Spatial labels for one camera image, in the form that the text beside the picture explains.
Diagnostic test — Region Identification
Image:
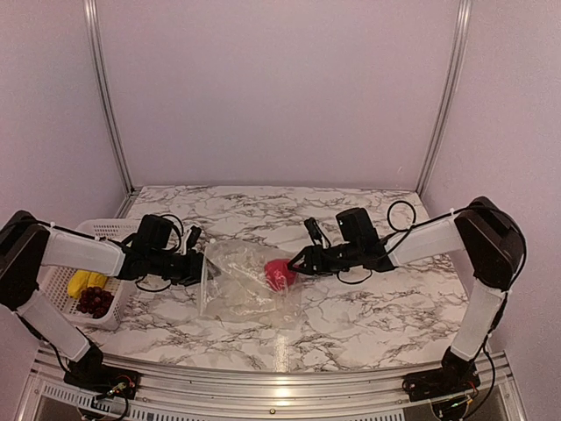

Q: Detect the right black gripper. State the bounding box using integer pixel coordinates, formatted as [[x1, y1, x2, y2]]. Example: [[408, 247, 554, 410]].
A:
[[288, 240, 362, 275]]

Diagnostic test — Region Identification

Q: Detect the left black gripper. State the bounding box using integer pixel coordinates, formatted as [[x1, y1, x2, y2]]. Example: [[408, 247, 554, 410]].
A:
[[148, 248, 221, 286]]

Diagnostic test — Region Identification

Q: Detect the red fake bell pepper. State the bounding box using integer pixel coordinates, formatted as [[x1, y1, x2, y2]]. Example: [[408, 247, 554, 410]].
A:
[[264, 259, 296, 292]]

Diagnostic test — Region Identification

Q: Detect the clear zip top bag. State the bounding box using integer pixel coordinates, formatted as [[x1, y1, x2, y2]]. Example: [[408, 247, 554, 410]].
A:
[[197, 239, 302, 329]]

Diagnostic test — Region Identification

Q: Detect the purple fake grape bunch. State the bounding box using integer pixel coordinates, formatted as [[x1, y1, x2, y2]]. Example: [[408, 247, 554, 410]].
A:
[[77, 287, 114, 318]]

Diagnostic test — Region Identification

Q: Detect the yellow fake banana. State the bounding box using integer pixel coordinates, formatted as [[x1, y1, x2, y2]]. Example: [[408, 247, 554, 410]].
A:
[[67, 270, 91, 299]]

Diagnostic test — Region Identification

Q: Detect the yellow fake lemon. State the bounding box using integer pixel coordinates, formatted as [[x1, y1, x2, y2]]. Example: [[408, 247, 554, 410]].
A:
[[87, 272, 109, 289]]

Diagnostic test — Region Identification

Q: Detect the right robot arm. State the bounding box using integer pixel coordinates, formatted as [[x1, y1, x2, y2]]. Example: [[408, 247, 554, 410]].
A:
[[288, 196, 528, 393]]

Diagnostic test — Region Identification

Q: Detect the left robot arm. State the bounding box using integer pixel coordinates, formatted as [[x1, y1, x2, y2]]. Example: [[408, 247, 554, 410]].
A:
[[1, 210, 204, 390]]

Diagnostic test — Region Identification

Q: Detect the white perforated plastic basket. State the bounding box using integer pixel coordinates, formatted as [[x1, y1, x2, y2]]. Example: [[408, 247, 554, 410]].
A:
[[39, 218, 139, 331]]

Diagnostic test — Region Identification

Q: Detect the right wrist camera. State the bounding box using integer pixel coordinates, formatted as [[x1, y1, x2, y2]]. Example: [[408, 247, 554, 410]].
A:
[[304, 218, 331, 248]]

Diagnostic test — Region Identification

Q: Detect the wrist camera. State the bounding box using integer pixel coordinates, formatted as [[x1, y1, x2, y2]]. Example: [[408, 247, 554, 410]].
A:
[[181, 225, 202, 254], [304, 218, 331, 248]]

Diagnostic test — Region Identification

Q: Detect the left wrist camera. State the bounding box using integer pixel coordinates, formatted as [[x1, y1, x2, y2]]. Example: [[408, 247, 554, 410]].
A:
[[181, 225, 202, 254]]

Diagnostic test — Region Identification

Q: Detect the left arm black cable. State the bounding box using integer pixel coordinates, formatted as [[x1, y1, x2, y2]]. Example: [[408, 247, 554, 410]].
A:
[[122, 213, 185, 293]]

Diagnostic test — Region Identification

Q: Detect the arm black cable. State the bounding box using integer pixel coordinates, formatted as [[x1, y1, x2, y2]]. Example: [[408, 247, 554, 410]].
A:
[[337, 200, 527, 290], [122, 213, 185, 293]]

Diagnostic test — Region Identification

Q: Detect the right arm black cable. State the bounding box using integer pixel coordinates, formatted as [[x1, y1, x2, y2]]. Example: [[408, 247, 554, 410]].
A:
[[337, 200, 527, 290]]

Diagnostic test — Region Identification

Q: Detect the aluminium front rail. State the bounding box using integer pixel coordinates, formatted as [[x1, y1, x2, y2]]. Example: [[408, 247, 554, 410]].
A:
[[17, 346, 527, 421]]

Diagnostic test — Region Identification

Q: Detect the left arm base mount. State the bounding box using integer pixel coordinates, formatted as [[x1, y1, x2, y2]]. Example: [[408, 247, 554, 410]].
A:
[[64, 365, 140, 400]]

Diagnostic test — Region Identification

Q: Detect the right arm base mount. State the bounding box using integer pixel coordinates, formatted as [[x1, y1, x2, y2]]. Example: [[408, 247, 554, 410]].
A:
[[401, 368, 480, 402]]

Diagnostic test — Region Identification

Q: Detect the left aluminium corner post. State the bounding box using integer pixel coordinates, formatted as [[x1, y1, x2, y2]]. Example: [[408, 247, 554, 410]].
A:
[[83, 0, 135, 196]]

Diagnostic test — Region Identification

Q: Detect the aluminium corner post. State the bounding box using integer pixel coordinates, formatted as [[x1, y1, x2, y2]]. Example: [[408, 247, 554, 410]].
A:
[[83, 0, 135, 196], [415, 0, 473, 197]]

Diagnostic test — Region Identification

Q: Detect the right aluminium corner post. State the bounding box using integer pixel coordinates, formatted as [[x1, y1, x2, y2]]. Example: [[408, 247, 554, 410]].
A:
[[415, 0, 473, 197]]

